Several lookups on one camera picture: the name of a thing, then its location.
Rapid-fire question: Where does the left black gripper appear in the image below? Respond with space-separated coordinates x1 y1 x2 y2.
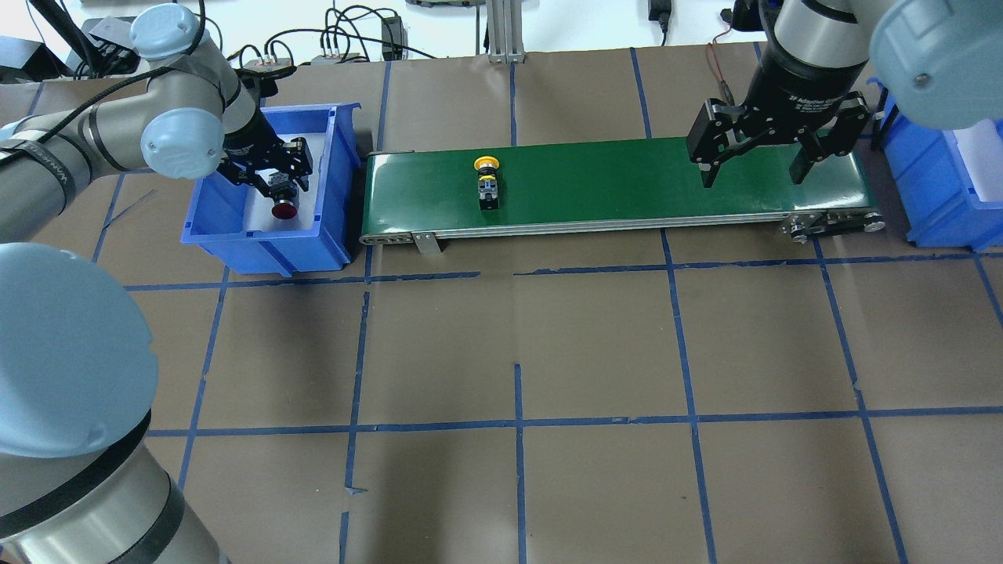
216 107 314 193

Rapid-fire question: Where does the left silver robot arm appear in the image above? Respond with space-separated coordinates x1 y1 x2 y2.
2 2 311 563

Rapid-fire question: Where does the white foam pad bin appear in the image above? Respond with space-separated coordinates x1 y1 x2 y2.
953 119 1002 204
243 132 325 232

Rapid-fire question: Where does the left blue plastic bin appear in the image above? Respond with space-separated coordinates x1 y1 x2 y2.
180 101 361 277

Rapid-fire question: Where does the white foam pad left bin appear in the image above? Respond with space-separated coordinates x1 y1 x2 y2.
243 132 325 232

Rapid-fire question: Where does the green conveyor belt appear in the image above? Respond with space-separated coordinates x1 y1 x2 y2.
360 138 885 253

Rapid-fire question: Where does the aluminium frame post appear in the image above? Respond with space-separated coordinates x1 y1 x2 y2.
486 0 526 64

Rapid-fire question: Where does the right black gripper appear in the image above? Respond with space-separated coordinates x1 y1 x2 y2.
686 36 872 190

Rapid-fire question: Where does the white foam pad right bin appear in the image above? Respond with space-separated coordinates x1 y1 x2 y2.
953 119 1002 204

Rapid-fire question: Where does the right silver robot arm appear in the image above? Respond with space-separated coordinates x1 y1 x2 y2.
686 1 1002 188

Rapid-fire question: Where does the red push button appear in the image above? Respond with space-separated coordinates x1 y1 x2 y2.
266 172 299 221

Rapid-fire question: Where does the right blue plastic bin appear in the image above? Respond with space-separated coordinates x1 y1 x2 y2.
867 76 1002 252

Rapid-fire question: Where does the yellow push button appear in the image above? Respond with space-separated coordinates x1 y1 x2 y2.
474 156 502 211

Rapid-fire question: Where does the black power adapter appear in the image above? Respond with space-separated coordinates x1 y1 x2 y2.
381 16 406 61

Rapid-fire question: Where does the blue plastic bin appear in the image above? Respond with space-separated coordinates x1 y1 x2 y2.
180 101 361 277
867 76 1002 252

